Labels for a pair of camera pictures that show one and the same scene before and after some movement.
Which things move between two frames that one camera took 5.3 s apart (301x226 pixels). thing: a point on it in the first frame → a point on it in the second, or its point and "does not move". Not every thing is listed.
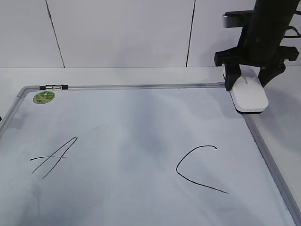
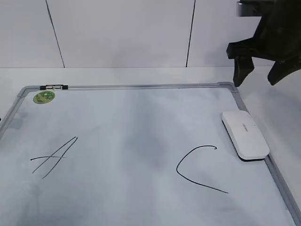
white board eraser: x=249 y=95 → x=245 y=135
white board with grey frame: x=140 y=154 does not move
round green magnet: x=43 y=97 does not move
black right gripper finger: x=266 y=72 → x=281 y=69
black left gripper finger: x=232 y=72 → x=243 y=66
